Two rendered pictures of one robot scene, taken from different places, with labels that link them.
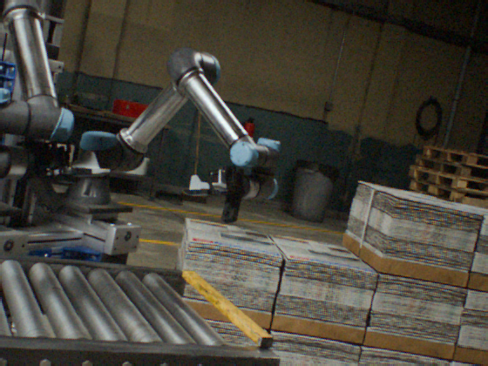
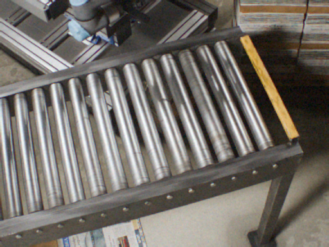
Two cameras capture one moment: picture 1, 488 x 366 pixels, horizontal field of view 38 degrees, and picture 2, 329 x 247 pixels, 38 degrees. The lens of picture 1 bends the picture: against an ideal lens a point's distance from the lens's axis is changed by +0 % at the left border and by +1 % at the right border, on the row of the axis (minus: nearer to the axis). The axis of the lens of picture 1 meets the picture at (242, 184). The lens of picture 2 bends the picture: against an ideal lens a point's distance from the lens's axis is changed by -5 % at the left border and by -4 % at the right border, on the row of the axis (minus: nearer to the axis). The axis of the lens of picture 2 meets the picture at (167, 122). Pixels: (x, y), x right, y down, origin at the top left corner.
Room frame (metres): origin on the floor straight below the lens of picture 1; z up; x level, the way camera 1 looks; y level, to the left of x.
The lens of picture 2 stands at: (0.47, 0.07, 2.06)
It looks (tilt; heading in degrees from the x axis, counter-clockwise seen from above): 56 degrees down; 15
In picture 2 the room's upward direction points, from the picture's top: 6 degrees counter-clockwise
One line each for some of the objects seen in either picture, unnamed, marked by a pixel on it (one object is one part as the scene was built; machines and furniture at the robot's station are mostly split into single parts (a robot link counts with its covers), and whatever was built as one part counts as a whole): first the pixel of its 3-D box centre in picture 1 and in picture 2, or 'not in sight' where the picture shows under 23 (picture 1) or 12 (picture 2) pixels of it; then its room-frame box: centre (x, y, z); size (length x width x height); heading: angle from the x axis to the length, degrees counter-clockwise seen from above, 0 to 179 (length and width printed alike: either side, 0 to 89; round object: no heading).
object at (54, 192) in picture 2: not in sight; (46, 146); (1.15, 0.65, 0.77); 0.47 x 0.05 x 0.05; 26
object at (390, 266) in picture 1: (401, 257); not in sight; (2.27, -0.56, 0.86); 0.38 x 0.29 x 0.04; 10
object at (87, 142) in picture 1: (98, 152); not in sight; (2.35, 0.50, 0.98); 0.13 x 0.12 x 0.14; 154
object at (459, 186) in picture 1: (466, 206); not in sight; (8.65, -2.77, 0.65); 1.33 x 0.94 x 1.30; 120
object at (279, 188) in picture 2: not in sight; (272, 210); (1.23, -0.10, 0.34); 0.06 x 0.06 x 0.68; 26
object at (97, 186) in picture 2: not in sight; (85, 136); (1.20, 0.54, 0.77); 0.47 x 0.05 x 0.05; 26
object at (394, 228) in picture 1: (407, 232); not in sight; (2.27, -0.56, 0.95); 0.38 x 0.29 x 0.23; 10
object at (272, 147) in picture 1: (264, 156); not in sight; (2.20, -0.05, 1.10); 0.11 x 0.08 x 0.11; 154
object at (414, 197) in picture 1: (416, 197); not in sight; (2.27, -0.56, 1.06); 0.37 x 0.29 x 0.01; 10
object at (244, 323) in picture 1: (222, 303); (268, 84); (1.45, -0.01, 0.81); 0.43 x 0.03 x 0.02; 26
